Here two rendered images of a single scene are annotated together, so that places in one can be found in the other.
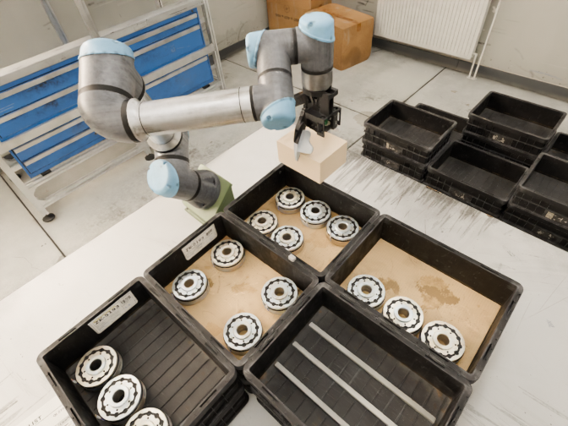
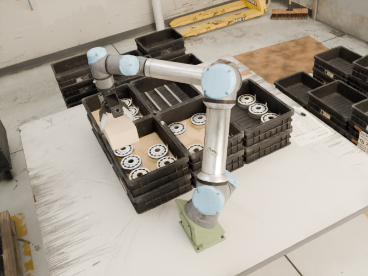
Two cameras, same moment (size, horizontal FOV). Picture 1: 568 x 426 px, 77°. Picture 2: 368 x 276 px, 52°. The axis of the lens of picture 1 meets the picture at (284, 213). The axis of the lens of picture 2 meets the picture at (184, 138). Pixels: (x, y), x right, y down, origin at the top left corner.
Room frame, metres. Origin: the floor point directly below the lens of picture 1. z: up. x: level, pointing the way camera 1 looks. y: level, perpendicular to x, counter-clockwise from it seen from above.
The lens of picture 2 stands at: (1.94, 0.65, 2.06)
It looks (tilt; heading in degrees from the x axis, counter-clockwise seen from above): 39 degrees down; 202
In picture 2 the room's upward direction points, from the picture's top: 8 degrees counter-clockwise
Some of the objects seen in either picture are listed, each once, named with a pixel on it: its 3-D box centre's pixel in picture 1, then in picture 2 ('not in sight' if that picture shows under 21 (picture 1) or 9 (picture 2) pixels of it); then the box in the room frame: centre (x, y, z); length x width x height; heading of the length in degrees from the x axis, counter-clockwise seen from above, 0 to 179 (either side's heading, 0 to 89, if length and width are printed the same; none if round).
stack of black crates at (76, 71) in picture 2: not in sight; (82, 85); (-0.56, -1.26, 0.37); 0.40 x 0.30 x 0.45; 132
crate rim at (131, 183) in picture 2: (299, 213); (143, 147); (0.73, -0.05, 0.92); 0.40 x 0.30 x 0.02; 44
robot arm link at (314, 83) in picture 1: (318, 76); (103, 80); (0.80, -0.12, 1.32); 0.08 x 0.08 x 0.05
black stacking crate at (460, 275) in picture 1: (416, 294); (118, 115); (0.44, -0.33, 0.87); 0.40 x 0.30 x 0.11; 44
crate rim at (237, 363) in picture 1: (229, 278); (197, 124); (0.53, 0.17, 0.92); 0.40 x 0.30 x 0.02; 44
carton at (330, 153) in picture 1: (311, 151); (118, 129); (0.82, -0.10, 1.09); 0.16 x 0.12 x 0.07; 42
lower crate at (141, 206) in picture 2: not in sight; (149, 170); (0.73, -0.05, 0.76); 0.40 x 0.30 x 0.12; 44
